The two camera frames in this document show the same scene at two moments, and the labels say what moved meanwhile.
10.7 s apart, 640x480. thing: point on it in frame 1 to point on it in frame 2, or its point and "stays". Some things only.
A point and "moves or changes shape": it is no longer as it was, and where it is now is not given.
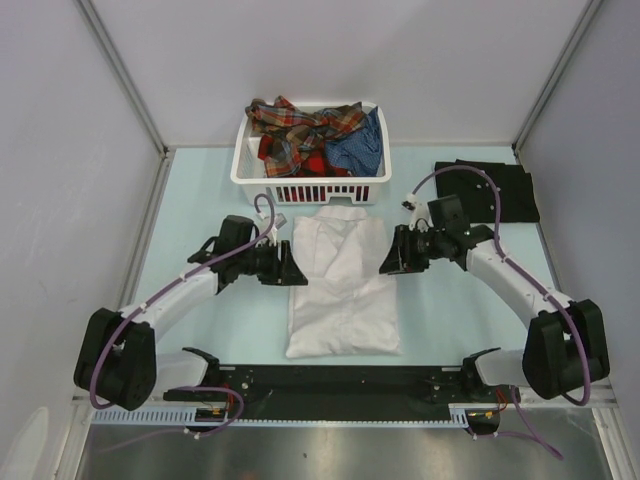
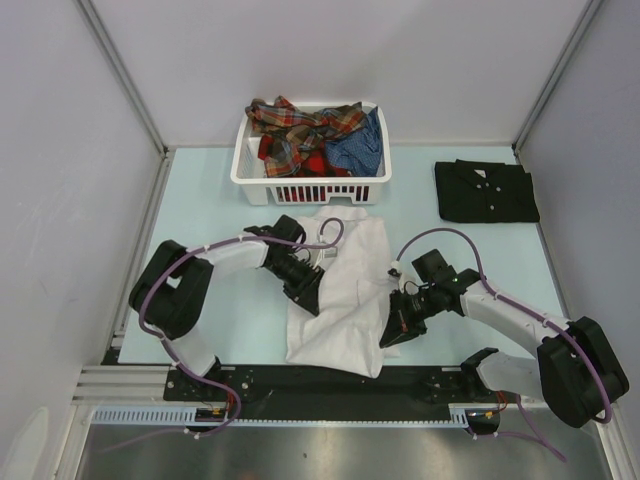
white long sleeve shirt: [349, 306] moves or changes shape
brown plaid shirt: [296, 133] stays
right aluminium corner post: [577, 32] stays
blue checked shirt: [358, 153] stays
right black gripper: [400, 257] to [400, 324]
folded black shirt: [477, 195] stays
